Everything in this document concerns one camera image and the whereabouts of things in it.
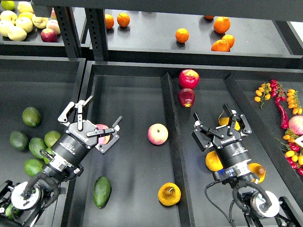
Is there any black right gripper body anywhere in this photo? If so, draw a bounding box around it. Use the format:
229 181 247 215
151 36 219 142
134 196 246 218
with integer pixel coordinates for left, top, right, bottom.
212 129 251 169

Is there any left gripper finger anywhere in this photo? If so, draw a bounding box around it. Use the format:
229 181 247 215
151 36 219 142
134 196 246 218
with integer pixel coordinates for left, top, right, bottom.
57 96 93 131
86 116 123 154

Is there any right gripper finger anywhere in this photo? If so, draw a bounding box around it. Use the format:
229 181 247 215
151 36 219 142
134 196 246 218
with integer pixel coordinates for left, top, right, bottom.
222 104 252 136
191 112 225 151

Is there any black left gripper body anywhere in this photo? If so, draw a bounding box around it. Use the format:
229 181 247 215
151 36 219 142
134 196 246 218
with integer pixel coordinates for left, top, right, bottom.
51 120 98 169

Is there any dark green avocado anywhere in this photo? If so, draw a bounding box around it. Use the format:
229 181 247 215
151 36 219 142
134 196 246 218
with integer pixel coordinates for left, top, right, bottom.
93 176 111 208

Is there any yellow pear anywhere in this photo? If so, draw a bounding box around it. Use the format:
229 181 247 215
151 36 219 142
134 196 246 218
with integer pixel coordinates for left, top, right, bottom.
158 183 181 206
249 163 266 183
218 111 240 131
205 151 223 172

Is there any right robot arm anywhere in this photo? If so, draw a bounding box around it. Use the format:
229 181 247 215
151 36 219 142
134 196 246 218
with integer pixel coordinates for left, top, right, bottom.
192 104 301 227

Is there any light green avocado upper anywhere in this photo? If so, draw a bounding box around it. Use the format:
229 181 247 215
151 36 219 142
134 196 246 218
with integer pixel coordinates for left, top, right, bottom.
44 131 61 148

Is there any light green avocado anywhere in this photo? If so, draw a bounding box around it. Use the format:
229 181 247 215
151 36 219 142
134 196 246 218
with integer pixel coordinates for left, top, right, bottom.
44 131 61 148
43 147 55 165

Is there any light green avocado lower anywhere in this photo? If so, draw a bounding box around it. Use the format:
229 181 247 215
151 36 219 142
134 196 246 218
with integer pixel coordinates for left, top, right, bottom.
43 147 55 165

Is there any green avocado top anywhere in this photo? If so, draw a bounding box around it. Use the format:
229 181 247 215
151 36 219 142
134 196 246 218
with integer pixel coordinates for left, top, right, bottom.
22 106 42 127

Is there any green avocado middle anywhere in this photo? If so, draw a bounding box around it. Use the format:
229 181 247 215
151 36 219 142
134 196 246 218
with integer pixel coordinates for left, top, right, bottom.
28 137 47 159

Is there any green avocado bottom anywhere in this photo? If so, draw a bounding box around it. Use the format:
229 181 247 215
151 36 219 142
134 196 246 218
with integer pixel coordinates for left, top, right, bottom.
24 159 44 177

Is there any dark avocado far left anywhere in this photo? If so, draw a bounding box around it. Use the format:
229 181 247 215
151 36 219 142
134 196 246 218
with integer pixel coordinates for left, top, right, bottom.
9 131 29 151

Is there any pink apple left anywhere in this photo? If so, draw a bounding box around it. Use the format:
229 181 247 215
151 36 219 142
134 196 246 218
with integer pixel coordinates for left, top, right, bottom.
96 124 110 145

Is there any orange cherry tomato bunch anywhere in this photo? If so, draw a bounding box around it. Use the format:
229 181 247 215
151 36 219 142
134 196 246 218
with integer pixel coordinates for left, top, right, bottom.
254 83 272 109

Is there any red chili pepper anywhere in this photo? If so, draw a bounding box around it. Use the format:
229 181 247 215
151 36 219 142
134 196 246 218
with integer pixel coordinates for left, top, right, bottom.
275 97 289 130

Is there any black left tray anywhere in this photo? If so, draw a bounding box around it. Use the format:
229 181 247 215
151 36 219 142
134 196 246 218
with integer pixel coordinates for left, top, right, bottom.
0 56 85 183

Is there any black tray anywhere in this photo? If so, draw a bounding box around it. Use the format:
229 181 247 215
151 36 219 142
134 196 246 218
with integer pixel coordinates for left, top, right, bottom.
0 56 85 183
53 62 303 227

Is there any dark red apple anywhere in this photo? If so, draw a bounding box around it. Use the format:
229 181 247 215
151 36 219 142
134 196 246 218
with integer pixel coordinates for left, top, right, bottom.
178 88 196 108

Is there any pink apple centre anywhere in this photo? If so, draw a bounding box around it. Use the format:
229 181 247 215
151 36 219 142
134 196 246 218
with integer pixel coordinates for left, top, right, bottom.
148 123 168 145

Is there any red cherry tomato bunch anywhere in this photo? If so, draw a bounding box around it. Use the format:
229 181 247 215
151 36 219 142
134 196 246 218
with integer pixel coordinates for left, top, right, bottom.
270 79 286 102

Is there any pink peach right edge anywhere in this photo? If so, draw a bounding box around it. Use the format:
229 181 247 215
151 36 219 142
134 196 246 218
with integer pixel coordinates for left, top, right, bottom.
289 115 303 135

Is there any yellow cherry tomato bunch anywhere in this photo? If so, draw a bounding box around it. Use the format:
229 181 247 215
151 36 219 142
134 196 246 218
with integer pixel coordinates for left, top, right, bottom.
286 89 303 115

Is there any mixed cherry tomato cluster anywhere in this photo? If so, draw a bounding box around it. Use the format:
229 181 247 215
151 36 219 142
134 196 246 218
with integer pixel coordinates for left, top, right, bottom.
275 128 303 176

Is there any bright red apple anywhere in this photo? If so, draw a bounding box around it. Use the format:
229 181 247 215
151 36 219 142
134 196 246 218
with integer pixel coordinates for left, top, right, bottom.
179 69 200 89

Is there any black middle tray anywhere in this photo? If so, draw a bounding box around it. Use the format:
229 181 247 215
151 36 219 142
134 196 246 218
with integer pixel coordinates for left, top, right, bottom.
53 62 303 227

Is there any red apple on shelf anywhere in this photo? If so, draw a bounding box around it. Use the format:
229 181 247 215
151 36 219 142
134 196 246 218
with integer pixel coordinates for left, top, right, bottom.
41 28 58 43

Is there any orange front right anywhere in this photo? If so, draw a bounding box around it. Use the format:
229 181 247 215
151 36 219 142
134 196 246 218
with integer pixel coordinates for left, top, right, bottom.
211 39 230 52

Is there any small orange right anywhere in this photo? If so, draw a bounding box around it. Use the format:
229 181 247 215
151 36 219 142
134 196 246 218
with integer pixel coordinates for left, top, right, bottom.
222 34 235 48

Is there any pink apple on shelf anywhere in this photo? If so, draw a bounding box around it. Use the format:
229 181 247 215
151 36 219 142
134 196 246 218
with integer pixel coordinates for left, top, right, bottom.
46 19 61 35

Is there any orange centre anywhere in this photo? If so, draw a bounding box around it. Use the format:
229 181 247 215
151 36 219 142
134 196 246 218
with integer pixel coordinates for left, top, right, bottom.
175 28 189 44

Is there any pile of yellow apples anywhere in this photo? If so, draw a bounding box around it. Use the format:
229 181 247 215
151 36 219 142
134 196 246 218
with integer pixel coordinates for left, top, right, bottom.
0 1 49 41

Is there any large orange right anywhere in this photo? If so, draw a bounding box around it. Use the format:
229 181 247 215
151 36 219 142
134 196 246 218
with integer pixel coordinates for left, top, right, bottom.
213 17 231 34

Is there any orange left edge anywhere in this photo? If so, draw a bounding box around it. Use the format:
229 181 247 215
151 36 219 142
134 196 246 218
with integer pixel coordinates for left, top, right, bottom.
105 14 115 29

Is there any black shelf post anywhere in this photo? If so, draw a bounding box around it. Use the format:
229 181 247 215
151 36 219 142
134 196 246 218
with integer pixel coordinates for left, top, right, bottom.
85 8 109 61

